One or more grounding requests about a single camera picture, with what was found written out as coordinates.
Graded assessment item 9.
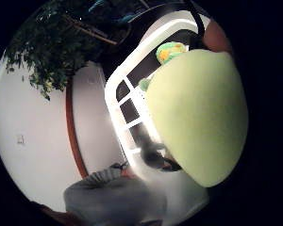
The pale green fruit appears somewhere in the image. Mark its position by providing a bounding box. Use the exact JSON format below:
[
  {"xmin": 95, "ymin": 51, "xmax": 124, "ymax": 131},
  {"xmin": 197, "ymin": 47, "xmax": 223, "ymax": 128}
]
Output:
[{"xmin": 144, "ymin": 48, "xmax": 249, "ymax": 188}]

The green and orange soft toy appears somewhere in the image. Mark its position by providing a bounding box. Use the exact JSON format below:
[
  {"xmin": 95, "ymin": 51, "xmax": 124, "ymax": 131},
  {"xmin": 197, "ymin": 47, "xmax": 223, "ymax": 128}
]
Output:
[{"xmin": 155, "ymin": 40, "xmax": 190, "ymax": 66}]

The small green toy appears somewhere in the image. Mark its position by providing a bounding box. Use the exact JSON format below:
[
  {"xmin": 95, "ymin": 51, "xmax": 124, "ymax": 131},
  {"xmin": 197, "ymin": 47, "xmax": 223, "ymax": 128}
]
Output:
[{"xmin": 138, "ymin": 77, "xmax": 153, "ymax": 92}]

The white plastic crate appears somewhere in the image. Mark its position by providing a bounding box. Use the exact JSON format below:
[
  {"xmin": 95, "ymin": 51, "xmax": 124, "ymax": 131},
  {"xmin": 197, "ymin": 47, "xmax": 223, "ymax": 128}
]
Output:
[{"xmin": 104, "ymin": 10, "xmax": 211, "ymax": 177}]

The green leafy tree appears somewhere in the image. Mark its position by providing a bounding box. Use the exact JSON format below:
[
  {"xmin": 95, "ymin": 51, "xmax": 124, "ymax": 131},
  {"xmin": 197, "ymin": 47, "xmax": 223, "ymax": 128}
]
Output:
[{"xmin": 3, "ymin": 0, "xmax": 140, "ymax": 102}]

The red-brown trim strip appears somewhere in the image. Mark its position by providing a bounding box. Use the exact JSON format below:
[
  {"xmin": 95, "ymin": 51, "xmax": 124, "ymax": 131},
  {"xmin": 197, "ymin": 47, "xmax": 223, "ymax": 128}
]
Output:
[{"xmin": 65, "ymin": 78, "xmax": 90, "ymax": 180}]

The the person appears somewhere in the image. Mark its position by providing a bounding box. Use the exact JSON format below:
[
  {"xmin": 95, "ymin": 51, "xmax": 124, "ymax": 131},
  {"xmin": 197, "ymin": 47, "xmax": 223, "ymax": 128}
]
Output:
[{"xmin": 63, "ymin": 125, "xmax": 184, "ymax": 226}]

